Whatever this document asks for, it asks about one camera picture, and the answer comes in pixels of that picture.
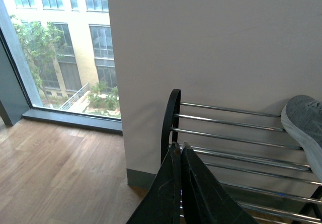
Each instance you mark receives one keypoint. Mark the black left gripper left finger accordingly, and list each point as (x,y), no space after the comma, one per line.
(162,202)

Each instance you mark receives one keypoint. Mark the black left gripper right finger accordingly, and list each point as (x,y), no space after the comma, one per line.
(204,198)

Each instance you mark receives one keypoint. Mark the grey knit sneaker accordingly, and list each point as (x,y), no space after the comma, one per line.
(301,118)

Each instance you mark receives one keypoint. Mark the black metal shoe rack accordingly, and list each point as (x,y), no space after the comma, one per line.
(251,155)

